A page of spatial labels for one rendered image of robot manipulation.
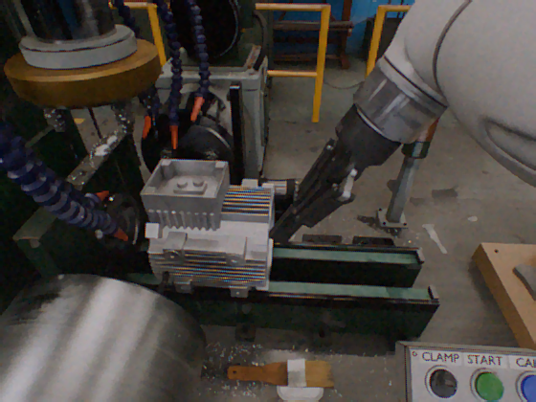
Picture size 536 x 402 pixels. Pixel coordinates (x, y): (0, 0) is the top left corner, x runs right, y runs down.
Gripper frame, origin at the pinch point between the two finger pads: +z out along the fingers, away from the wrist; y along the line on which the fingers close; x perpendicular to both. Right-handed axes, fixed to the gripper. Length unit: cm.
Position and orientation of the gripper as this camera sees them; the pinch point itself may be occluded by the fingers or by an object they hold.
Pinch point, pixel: (287, 225)
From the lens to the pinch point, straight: 50.1
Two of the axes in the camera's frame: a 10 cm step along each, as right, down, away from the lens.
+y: -0.6, 6.6, -7.5
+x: 8.6, 4.1, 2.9
